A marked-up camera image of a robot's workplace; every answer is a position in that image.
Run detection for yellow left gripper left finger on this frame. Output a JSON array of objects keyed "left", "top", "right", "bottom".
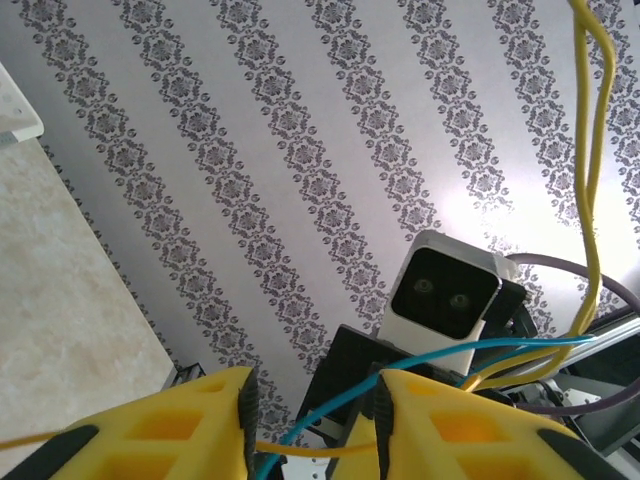
[{"left": 0, "top": 366, "right": 259, "bottom": 480}]

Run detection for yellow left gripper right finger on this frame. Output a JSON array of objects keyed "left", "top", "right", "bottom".
[{"left": 332, "top": 368, "right": 640, "bottom": 480}]

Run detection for blue wire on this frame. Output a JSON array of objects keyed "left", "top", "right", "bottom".
[{"left": 252, "top": 333, "right": 596, "bottom": 480}]

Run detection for yellow wire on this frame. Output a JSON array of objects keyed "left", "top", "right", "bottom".
[
  {"left": 464, "top": 0, "right": 601, "bottom": 394},
  {"left": 499, "top": 0, "right": 617, "bottom": 381}
]

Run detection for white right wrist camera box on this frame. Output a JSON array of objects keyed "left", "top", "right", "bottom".
[{"left": 380, "top": 230, "right": 529, "bottom": 377}]

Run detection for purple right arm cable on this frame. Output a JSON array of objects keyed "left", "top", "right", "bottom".
[{"left": 504, "top": 252, "right": 640, "bottom": 419}]

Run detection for white basket with grey handles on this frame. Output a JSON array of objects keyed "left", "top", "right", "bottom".
[{"left": 0, "top": 59, "right": 45, "bottom": 147}]

